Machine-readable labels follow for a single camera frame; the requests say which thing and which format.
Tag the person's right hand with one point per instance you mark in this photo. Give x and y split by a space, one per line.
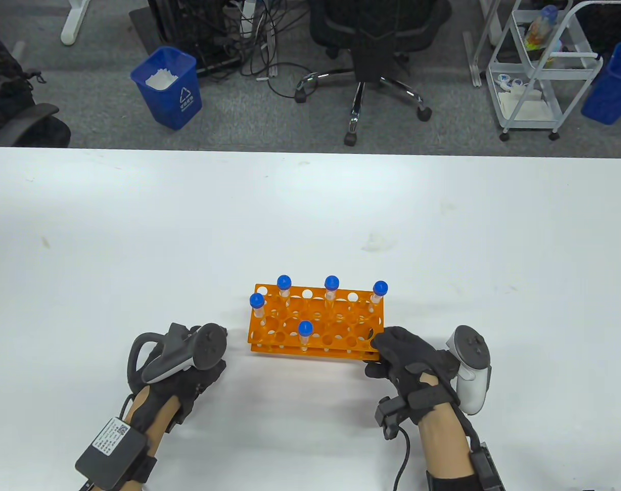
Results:
410 360

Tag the person's left hand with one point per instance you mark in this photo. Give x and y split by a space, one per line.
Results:
192 388

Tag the clear test tube blue cap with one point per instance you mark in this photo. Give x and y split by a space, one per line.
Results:
304 328
257 300
380 287
284 281
331 282

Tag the orange test tube rack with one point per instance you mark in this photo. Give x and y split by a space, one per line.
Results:
274 340

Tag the person's left forearm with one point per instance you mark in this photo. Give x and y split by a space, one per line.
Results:
162 424

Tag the grey left hand controller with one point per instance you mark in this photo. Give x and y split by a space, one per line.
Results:
208 348

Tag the grey hand controller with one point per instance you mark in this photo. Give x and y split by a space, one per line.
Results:
471 348
208 348

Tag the grey right hand controller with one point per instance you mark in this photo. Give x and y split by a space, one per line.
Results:
471 348

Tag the black labelled battery box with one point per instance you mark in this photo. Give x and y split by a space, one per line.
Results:
111 450

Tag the white rolling cart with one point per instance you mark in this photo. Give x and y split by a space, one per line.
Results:
527 110

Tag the blue bin with recycling symbol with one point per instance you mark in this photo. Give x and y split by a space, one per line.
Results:
172 107

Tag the white blue tape roll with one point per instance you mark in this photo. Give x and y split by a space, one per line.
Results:
517 83
504 79

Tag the white desk leg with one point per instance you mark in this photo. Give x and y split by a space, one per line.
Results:
74 25
473 61

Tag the white paper waste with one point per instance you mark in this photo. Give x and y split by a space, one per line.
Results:
161 80

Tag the black office chair chrome base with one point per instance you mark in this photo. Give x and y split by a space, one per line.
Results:
376 51

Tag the black chair with armrest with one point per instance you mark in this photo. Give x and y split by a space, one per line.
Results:
29 115

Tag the plain blue bin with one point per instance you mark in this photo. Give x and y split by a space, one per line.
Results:
612 87

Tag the black computer equipment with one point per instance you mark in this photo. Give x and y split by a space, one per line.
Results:
187 30

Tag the colourful plastic bottle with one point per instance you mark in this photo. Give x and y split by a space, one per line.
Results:
540 25

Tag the white power strip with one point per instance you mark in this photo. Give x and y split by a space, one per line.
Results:
248 20

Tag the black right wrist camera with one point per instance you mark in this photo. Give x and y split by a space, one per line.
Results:
389 413

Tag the black lattice tracker mount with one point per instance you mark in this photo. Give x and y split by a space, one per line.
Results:
486 470

